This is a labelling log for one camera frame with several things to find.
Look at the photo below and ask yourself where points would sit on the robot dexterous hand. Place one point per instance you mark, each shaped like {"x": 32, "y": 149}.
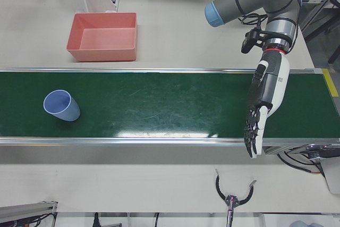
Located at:
{"x": 276, "y": 78}

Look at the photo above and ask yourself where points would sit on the blue plastic cup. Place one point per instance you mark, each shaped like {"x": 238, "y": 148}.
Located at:
{"x": 62, "y": 106}

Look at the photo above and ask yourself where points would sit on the silver device box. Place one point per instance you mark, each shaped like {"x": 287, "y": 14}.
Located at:
{"x": 332, "y": 175}

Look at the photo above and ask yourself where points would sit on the pink plastic box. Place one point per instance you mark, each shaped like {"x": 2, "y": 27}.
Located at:
{"x": 106, "y": 38}

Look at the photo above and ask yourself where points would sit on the green conveyor belt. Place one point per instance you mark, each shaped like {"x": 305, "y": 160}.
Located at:
{"x": 159, "y": 104}

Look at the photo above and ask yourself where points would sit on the black claw grabber tool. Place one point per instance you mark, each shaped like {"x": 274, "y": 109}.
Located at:
{"x": 231, "y": 199}

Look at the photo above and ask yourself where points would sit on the aluminium profile bar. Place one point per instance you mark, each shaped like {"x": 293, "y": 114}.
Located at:
{"x": 26, "y": 208}

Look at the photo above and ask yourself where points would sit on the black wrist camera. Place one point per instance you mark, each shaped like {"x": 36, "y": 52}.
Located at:
{"x": 249, "y": 41}

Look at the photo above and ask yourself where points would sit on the white metal bracket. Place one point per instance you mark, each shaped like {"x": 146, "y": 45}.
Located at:
{"x": 99, "y": 1}

